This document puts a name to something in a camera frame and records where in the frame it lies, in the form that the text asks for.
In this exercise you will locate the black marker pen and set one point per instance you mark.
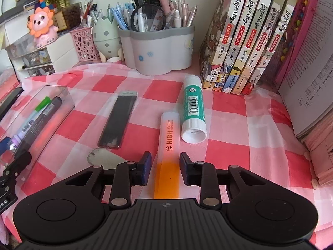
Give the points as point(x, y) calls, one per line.
point(53, 106)

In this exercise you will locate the open text book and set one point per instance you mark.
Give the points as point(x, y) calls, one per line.
point(312, 57)

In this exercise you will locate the purple pen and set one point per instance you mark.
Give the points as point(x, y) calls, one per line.
point(15, 139)

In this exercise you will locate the green capped highlighter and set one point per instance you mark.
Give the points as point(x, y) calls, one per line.
point(43, 104)

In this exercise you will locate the red white checked tablecloth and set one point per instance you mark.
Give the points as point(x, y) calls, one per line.
point(156, 88)

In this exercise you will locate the bunch of pastel pens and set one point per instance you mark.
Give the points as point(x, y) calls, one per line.
point(179, 13)

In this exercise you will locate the white eraser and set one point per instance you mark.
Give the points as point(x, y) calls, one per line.
point(104, 158)

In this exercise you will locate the white pen holder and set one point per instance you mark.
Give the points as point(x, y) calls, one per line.
point(156, 52)

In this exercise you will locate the colourful puzzle cube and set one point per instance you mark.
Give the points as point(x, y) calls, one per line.
point(45, 2)

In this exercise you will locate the clear storage box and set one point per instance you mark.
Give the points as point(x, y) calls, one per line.
point(22, 47)

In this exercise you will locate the illustrated comic book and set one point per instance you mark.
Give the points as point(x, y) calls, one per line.
point(231, 31)
point(260, 31)
point(249, 31)
point(271, 31)

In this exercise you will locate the black magnifying glass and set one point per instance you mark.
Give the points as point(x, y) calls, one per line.
point(153, 18)

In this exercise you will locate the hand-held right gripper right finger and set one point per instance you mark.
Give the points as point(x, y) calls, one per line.
point(183, 166)

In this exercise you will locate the white storage box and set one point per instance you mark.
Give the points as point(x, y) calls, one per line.
point(13, 32)

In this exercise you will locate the dark grey box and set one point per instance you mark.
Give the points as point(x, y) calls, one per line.
point(10, 11)

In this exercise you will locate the clear plastic box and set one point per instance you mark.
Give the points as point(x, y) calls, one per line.
point(65, 104)

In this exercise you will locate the small white tape roll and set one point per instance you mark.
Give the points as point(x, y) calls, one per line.
point(113, 60)

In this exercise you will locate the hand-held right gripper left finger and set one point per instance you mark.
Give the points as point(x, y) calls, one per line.
point(147, 164)

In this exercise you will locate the black smartphone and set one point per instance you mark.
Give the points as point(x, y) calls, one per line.
point(10, 99)

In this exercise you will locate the glass vase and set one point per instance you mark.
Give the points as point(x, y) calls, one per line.
point(69, 17)

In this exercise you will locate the pink mesh pen holder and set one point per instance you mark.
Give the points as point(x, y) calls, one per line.
point(83, 44)

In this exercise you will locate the row of pink books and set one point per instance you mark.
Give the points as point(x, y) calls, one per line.
point(283, 31)

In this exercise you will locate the white desktop drawer organizer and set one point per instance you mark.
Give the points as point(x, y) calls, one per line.
point(69, 52)

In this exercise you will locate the pink lion toy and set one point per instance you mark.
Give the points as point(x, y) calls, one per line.
point(41, 24)

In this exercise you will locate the orange highlighter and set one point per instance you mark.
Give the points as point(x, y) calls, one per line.
point(166, 140)

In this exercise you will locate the pink bead abacus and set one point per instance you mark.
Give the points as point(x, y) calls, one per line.
point(296, 36)

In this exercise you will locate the green egg shaped ornament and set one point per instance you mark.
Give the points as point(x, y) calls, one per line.
point(104, 39)

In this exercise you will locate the green white glue stick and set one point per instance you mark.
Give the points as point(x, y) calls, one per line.
point(193, 104)

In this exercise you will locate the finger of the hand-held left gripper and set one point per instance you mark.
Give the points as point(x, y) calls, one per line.
point(19, 162)
point(4, 147)

